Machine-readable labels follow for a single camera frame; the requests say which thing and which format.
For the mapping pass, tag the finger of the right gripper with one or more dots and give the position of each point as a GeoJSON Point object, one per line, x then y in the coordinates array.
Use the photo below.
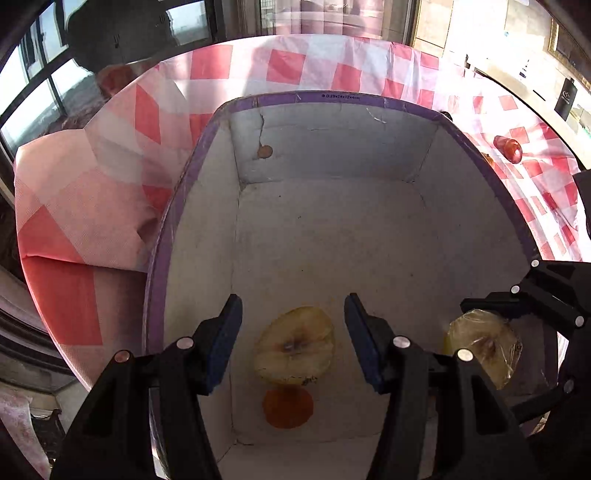
{"type": "Point", "coordinates": [556, 292]}
{"type": "Point", "coordinates": [568, 403]}

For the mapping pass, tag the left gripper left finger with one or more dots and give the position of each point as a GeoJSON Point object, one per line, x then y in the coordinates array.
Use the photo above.
{"type": "Point", "coordinates": [109, 437]}

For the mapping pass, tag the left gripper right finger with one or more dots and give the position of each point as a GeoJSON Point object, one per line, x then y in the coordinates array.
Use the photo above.
{"type": "Point", "coordinates": [478, 436]}

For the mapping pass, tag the plastic-wrapped apple half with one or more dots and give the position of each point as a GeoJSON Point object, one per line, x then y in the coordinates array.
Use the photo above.
{"type": "Point", "coordinates": [491, 340]}

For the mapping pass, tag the orange mandarin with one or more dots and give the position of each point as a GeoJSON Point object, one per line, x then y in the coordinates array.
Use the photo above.
{"type": "Point", "coordinates": [287, 407]}

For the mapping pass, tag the cut apple half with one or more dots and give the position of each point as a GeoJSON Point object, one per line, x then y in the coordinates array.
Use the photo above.
{"type": "Point", "coordinates": [297, 348]}

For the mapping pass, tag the dark red apple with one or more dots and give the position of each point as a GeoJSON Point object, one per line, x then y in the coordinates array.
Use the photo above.
{"type": "Point", "coordinates": [510, 148]}

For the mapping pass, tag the black box on shelf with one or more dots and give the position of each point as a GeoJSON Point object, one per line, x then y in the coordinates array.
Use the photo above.
{"type": "Point", "coordinates": [566, 99]}

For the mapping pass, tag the red white checkered tablecloth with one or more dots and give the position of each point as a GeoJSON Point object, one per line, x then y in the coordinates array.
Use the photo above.
{"type": "Point", "coordinates": [88, 201]}

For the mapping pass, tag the purple cardboard box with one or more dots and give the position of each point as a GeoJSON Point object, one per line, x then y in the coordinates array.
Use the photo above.
{"type": "Point", "coordinates": [298, 199]}

